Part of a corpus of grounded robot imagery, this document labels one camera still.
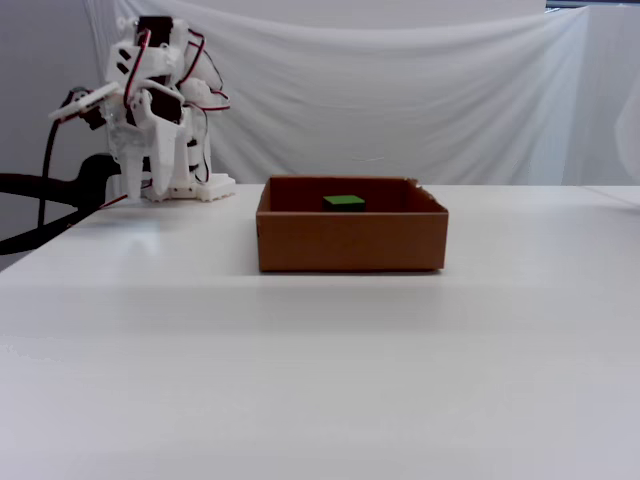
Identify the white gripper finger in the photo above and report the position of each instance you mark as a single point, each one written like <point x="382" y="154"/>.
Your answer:
<point x="165" y="155"/>
<point x="132" y="172"/>

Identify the green cube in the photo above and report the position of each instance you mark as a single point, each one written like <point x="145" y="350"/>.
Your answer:
<point x="342" y="201"/>

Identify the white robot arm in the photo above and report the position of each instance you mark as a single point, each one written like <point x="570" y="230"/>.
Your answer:
<point x="217" y="187"/>

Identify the brown cardboard box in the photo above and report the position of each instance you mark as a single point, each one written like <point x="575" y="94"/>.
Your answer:
<point x="350" y="240"/>

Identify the black clamp with red trigger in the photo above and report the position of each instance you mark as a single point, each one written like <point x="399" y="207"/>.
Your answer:
<point x="95" y="175"/>

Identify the white cloth backdrop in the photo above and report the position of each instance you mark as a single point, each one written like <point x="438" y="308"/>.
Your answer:
<point x="450" y="100"/>

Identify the wrist camera on white plate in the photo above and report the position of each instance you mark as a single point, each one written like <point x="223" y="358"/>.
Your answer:
<point x="85" y="102"/>

